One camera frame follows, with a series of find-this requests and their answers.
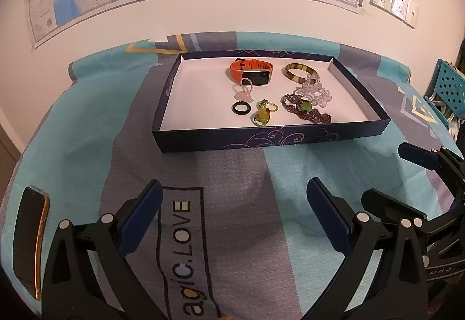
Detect pink charm ring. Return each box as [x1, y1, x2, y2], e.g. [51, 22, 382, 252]
[233, 78, 255, 101]

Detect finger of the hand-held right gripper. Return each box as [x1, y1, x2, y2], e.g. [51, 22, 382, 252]
[361, 188, 465, 237]
[397, 142, 465, 204]

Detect purple beaded bracelet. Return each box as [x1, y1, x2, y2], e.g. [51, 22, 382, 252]
[280, 93, 333, 125]

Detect orange smartwatch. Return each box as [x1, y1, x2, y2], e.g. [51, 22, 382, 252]
[229, 58, 275, 85]

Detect black phone gold edge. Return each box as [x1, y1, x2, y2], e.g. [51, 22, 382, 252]
[12, 186, 49, 301]

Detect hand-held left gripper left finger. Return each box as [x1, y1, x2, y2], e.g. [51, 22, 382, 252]
[40, 180, 164, 320]

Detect dark blue box tray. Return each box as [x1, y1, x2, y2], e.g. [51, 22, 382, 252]
[152, 51, 392, 154]

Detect gold ring green stones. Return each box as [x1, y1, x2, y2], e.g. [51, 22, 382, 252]
[258, 98, 280, 113]

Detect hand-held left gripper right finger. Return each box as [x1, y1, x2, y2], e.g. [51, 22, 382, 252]
[306, 178, 431, 320]

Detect white wall switch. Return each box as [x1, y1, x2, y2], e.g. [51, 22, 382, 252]
[404, 0, 419, 29]

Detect teal grey printed blanket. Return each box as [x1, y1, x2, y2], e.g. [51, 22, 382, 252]
[0, 30, 465, 320]

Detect teal perforated plastic basket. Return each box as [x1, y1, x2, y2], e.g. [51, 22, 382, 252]
[425, 59, 465, 121]

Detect yellow amber pendant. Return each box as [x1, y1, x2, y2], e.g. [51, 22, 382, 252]
[253, 107, 272, 126]

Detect tortoiseshell bangle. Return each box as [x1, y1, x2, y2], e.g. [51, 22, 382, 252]
[284, 63, 316, 83]

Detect clear crystal bead bracelet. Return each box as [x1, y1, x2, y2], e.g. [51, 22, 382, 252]
[294, 74, 333, 106]

